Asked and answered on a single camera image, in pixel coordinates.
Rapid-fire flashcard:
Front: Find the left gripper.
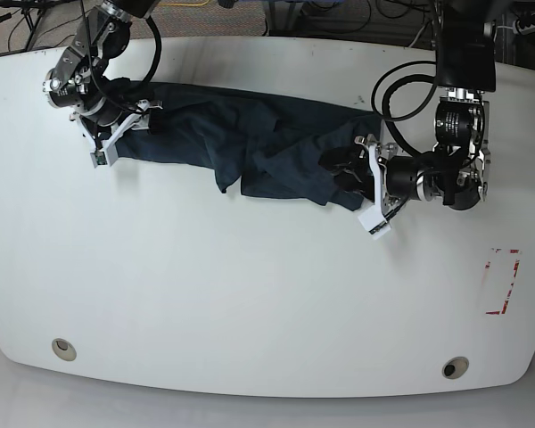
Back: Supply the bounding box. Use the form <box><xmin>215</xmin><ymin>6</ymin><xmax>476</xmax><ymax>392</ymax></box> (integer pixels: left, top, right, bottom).
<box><xmin>318</xmin><ymin>136</ymin><xmax>422</xmax><ymax>218</ymax></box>

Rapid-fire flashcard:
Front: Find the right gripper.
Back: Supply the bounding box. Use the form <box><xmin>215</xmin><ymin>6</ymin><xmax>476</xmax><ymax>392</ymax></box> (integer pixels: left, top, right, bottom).
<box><xmin>70</xmin><ymin>98</ymin><xmax>165</xmax><ymax>156</ymax></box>

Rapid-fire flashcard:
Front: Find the dark navy t-shirt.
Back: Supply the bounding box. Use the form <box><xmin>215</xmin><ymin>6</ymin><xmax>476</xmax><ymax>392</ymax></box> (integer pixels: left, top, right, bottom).
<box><xmin>116</xmin><ymin>83</ymin><xmax>381</xmax><ymax>211</ymax></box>

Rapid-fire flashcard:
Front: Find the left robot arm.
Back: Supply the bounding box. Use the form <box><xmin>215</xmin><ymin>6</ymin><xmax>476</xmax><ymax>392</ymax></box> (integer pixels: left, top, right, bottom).
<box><xmin>319</xmin><ymin>1</ymin><xmax>496</xmax><ymax>226</ymax></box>

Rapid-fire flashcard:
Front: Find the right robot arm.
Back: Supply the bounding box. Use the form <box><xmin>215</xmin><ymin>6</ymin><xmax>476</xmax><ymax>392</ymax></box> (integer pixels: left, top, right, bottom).
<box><xmin>43</xmin><ymin>1</ymin><xmax>162</xmax><ymax>167</ymax></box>

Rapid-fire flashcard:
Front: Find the red tape rectangle marking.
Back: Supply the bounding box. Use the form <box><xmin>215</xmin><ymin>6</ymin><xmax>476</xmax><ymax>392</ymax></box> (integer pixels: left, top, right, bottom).
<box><xmin>479</xmin><ymin>248</ymin><xmax>522</xmax><ymax>316</ymax></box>

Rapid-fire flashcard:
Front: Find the right table grommet hole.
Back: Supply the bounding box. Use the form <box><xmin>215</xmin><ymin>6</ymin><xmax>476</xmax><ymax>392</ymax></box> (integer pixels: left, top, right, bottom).
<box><xmin>441</xmin><ymin>357</ymin><xmax>469</xmax><ymax>380</ymax></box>

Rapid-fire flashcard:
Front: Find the table grommet hole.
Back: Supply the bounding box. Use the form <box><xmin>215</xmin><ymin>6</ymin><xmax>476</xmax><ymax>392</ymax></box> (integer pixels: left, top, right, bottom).
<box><xmin>52</xmin><ymin>338</ymin><xmax>77</xmax><ymax>362</ymax></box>
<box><xmin>441</xmin><ymin>357</ymin><xmax>469</xmax><ymax>380</ymax></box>

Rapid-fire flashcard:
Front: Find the white power strip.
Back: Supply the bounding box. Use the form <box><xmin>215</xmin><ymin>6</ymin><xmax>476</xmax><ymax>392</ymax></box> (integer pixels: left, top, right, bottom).
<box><xmin>514</xmin><ymin>11</ymin><xmax>535</xmax><ymax>36</ymax></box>

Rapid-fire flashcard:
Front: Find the left table grommet hole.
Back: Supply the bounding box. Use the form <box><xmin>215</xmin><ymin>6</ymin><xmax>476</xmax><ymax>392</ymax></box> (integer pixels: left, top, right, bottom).
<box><xmin>52</xmin><ymin>338</ymin><xmax>77</xmax><ymax>362</ymax></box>

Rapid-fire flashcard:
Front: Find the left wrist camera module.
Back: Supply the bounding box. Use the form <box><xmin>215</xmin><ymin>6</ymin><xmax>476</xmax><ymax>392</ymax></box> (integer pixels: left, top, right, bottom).
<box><xmin>358</xmin><ymin>204</ymin><xmax>391</xmax><ymax>240</ymax></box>

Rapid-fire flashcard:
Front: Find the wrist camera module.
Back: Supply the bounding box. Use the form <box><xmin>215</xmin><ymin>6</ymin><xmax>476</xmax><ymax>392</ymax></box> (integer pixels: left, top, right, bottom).
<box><xmin>90</xmin><ymin>145</ymin><xmax>119</xmax><ymax>168</ymax></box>
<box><xmin>358</xmin><ymin>204</ymin><xmax>391</xmax><ymax>240</ymax></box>

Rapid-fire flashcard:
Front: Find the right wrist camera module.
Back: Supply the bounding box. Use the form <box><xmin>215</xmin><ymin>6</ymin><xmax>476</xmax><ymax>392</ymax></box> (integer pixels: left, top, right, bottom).
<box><xmin>90</xmin><ymin>145</ymin><xmax>119</xmax><ymax>168</ymax></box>

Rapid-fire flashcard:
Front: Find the yellow cable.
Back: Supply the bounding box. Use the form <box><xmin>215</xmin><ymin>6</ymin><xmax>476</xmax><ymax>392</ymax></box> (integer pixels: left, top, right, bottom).
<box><xmin>119</xmin><ymin>0</ymin><xmax>210</xmax><ymax>41</ymax></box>

